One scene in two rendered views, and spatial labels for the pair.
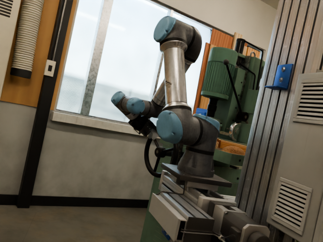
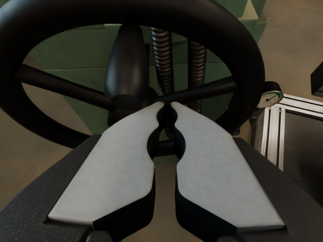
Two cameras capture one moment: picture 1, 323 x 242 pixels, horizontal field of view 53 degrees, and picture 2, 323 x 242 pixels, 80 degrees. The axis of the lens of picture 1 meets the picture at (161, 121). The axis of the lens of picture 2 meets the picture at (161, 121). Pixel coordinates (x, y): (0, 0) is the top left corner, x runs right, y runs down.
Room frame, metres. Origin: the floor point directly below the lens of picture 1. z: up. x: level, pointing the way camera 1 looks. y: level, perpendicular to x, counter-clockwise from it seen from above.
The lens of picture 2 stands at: (1.76, 0.04, 1.01)
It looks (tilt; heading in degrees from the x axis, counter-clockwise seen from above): 61 degrees down; 311
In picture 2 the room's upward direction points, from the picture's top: 3 degrees counter-clockwise
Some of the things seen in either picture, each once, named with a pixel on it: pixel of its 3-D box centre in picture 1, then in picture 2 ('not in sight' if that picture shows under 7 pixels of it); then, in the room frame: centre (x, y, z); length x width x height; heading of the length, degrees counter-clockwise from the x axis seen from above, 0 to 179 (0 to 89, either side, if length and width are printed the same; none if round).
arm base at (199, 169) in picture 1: (197, 160); not in sight; (1.33, -0.18, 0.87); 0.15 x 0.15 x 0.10
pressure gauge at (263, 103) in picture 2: not in sight; (263, 96); (1.75, -0.30, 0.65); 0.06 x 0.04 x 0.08; 39
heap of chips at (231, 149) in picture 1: (234, 149); not in sight; (1.79, -0.42, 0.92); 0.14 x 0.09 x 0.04; 129
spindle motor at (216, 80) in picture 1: (219, 74); not in sight; (2.08, -0.30, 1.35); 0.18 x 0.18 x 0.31
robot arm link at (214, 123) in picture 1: (202, 132); not in sight; (1.33, -0.17, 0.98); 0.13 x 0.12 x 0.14; 126
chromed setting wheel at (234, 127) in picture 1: (236, 131); not in sight; (2.07, -0.48, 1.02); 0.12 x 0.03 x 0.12; 129
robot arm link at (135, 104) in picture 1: (135, 105); not in sight; (1.57, 0.14, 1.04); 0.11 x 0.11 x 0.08; 36
